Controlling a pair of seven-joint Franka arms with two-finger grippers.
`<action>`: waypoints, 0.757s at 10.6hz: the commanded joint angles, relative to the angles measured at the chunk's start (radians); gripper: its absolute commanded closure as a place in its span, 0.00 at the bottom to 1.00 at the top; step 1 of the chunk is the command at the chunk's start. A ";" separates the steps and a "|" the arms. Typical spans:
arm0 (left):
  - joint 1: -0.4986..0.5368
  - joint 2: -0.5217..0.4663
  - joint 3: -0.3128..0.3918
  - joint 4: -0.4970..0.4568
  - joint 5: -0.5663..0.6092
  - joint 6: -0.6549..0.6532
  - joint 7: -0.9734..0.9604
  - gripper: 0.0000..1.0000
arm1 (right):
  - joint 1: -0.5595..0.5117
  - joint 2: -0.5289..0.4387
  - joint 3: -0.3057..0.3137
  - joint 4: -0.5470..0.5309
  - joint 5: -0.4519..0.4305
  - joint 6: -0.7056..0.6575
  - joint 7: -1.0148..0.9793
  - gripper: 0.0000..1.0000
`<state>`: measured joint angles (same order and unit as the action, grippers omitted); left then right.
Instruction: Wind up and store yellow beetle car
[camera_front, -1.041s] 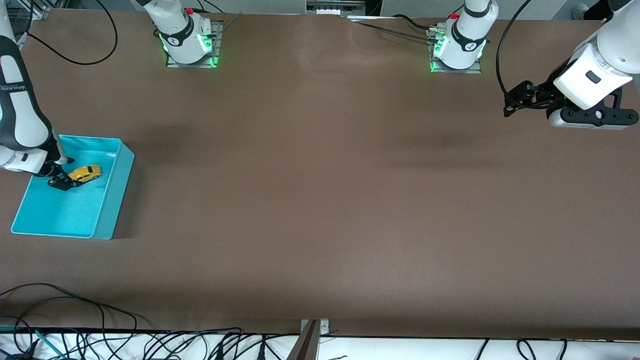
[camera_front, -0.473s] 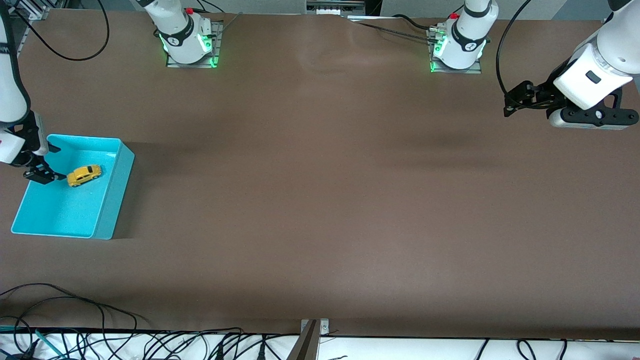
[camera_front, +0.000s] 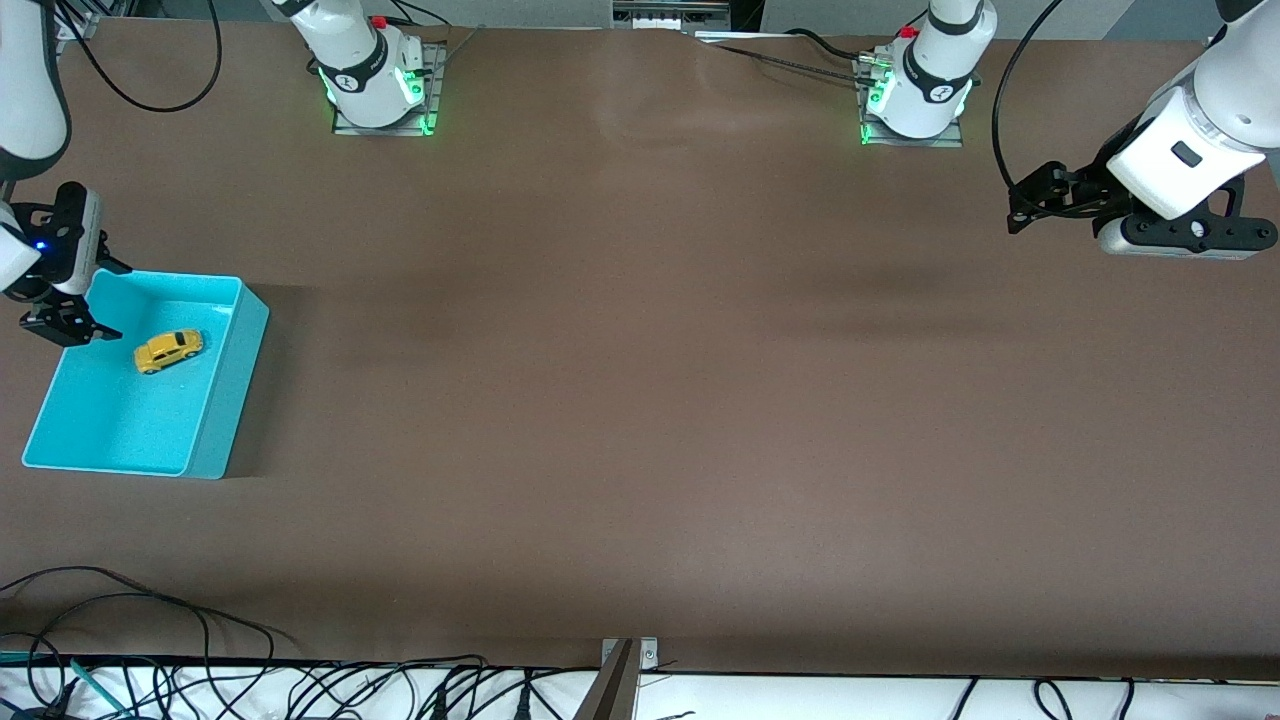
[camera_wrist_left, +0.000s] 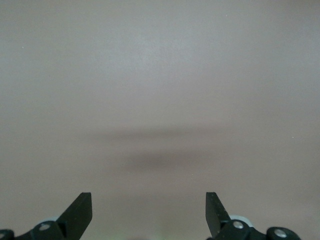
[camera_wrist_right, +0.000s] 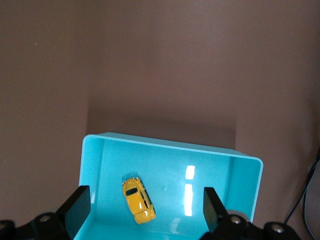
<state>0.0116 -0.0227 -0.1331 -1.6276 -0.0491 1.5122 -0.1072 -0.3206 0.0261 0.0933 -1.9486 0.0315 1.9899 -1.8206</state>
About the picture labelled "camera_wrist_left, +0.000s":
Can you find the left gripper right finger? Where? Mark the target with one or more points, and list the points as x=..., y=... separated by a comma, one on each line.
x=217, y=220

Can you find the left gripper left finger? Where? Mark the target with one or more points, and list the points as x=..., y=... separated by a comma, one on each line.
x=75, y=220

